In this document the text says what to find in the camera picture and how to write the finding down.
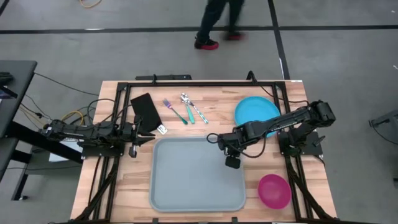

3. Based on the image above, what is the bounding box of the yellow floor cable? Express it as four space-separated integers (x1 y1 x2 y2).
79 0 103 9

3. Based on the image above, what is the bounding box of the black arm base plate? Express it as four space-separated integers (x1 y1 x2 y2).
277 130 324 156
81 144 125 158

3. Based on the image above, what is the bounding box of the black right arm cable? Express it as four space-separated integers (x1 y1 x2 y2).
206 133 269 159

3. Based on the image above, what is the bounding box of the black frame cable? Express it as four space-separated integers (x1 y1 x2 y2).
247 70 310 105

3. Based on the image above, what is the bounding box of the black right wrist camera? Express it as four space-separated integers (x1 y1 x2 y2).
224 155 241 170

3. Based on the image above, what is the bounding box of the iridescent fork teal handle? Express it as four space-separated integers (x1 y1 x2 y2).
162 98 189 126

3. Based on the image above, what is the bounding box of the black monitor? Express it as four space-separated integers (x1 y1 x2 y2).
0 85 19 100

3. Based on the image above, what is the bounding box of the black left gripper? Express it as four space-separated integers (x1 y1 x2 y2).
119 114 156 149

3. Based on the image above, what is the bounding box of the red and black shoe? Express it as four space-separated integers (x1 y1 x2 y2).
225 30 246 41
194 36 220 50

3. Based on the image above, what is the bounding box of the black aluminium table frame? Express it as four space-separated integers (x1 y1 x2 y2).
73 79 338 224

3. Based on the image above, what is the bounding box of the black desk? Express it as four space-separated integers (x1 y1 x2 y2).
0 60 85 202

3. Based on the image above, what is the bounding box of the person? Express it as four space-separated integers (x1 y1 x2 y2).
194 0 246 50

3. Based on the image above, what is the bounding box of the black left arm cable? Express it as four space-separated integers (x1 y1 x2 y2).
86 98 134 128

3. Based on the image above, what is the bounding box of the black bar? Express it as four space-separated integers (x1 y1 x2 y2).
135 73 193 82

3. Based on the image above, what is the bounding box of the gray plastic tray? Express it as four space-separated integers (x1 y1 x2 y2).
149 136 247 213

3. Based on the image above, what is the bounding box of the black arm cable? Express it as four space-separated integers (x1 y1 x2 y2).
206 133 269 159
86 98 134 128

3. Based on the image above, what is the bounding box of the thin black desk cable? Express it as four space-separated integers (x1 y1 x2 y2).
33 72 100 96

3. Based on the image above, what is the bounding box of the gray stand base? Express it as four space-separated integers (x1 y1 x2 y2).
368 108 398 138

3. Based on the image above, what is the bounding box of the silver spoon teal handle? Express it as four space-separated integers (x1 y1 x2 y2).
180 92 196 125

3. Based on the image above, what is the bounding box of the blue plate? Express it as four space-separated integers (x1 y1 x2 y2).
234 95 282 138

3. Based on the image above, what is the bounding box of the silver knife striped handle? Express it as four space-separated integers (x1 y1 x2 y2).
186 98 210 125

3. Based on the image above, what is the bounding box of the pink bowl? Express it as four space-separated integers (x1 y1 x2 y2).
257 174 292 210

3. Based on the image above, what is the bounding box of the black cloth napkin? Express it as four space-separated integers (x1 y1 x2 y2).
130 92 163 133

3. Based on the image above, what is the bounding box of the white paper sheet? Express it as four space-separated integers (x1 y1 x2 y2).
49 139 83 163

